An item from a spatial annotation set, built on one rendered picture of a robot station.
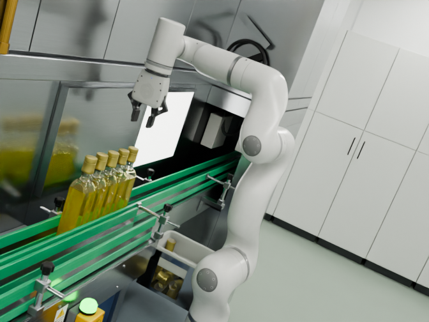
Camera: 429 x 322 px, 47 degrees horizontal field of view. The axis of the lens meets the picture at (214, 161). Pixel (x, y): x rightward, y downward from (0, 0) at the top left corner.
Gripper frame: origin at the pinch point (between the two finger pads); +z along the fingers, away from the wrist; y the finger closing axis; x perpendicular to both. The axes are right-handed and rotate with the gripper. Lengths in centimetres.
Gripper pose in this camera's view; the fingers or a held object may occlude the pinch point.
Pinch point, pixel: (142, 119)
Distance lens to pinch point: 156.5
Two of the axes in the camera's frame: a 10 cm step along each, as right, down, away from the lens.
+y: 8.8, 3.9, -2.8
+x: 3.5, -1.4, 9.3
